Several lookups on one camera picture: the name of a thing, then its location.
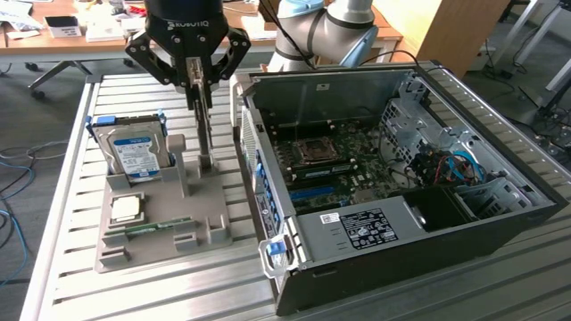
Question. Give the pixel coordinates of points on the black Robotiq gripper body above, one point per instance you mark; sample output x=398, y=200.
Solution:
x=191, y=36

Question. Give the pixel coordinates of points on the green graphics card black shroud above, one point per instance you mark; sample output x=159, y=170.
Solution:
x=204, y=133

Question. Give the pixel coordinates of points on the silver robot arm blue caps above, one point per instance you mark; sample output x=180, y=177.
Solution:
x=343, y=20

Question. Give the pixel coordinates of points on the white cardboard box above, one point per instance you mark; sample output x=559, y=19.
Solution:
x=104, y=31
x=131, y=24

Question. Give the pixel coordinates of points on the white paper booklet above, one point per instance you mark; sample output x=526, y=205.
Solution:
x=263, y=28

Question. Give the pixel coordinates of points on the small red object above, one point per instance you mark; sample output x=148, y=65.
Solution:
x=136, y=10

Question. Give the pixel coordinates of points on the wooden office desk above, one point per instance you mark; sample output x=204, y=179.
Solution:
x=67, y=43
x=390, y=33

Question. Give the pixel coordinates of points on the white box black inside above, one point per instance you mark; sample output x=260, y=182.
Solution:
x=67, y=31

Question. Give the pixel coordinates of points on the white cup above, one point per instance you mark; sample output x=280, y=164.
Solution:
x=84, y=5

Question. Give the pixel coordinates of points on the white paper slip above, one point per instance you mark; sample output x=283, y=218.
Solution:
x=22, y=34

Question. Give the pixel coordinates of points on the hard disk in blue caddy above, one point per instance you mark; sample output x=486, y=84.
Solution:
x=136, y=154

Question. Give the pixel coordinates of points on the clear plastic bag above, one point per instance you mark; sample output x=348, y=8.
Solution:
x=15, y=15

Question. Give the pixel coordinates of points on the metal CPU socket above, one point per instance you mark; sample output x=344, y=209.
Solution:
x=316, y=150

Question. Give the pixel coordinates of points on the installed RAM stick with label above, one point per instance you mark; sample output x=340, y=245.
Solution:
x=323, y=172

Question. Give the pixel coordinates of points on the silver disk bay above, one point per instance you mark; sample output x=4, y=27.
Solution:
x=402, y=130
x=495, y=197

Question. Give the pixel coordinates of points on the blue expansion slot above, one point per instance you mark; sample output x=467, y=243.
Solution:
x=312, y=193

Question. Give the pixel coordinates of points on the grey plastic parts rack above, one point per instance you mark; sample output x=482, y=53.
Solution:
x=164, y=207

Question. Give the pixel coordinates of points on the silver CPU chip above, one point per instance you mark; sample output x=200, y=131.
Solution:
x=124, y=209

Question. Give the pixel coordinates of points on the green motherboard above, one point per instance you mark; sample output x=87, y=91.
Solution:
x=370, y=180

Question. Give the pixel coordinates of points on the green loose RAM stick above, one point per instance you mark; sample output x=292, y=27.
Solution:
x=147, y=227

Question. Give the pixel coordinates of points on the blue case release latch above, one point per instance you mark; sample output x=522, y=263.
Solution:
x=274, y=249

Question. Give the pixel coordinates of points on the grey power supply housing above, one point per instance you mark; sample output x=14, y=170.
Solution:
x=320, y=240

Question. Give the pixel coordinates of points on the black open PC case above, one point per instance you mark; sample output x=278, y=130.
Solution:
x=402, y=264

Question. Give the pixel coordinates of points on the white desk frame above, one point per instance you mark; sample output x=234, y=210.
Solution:
x=538, y=33

